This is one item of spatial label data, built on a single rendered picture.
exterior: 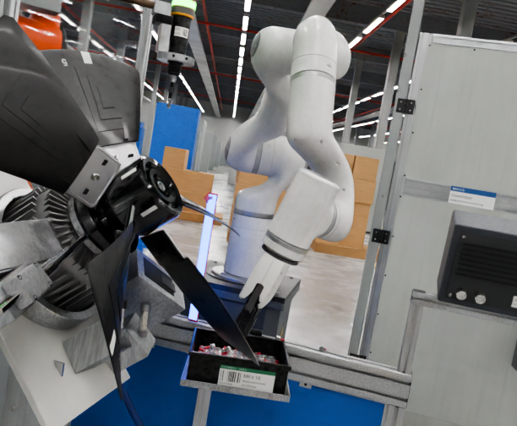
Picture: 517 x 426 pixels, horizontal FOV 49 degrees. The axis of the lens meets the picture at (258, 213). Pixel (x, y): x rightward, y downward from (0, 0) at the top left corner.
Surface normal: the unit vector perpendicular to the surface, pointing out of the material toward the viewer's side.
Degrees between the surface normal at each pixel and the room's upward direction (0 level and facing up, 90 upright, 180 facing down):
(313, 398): 90
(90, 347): 84
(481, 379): 89
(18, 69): 74
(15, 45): 70
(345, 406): 90
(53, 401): 50
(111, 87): 46
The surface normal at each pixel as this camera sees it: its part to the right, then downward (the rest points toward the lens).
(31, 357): 0.84, -0.49
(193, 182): 0.08, 0.11
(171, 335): -0.24, 0.05
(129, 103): 0.44, -0.58
